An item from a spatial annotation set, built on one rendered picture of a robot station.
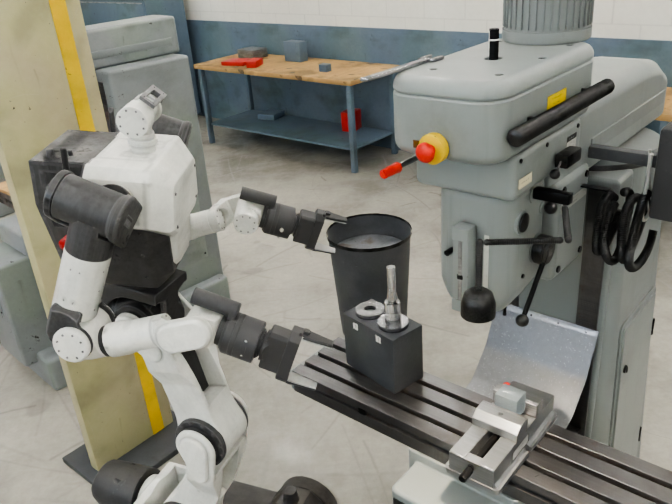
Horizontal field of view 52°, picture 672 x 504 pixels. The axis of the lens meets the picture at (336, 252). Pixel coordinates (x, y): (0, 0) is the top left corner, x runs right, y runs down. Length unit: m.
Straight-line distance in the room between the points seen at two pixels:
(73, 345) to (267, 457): 1.92
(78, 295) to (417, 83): 0.78
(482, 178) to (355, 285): 2.31
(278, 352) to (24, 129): 1.61
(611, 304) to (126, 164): 1.34
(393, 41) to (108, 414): 4.75
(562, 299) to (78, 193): 1.36
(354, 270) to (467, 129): 2.39
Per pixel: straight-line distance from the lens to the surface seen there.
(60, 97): 2.77
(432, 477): 1.95
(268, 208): 1.80
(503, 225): 1.51
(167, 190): 1.45
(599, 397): 2.22
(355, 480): 3.10
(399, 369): 2.00
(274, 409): 3.51
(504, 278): 1.57
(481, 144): 1.31
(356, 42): 7.18
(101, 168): 1.47
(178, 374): 1.69
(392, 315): 1.96
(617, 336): 2.13
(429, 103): 1.34
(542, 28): 1.63
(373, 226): 3.99
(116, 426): 3.32
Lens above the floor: 2.17
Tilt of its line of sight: 26 degrees down
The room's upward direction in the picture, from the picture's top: 5 degrees counter-clockwise
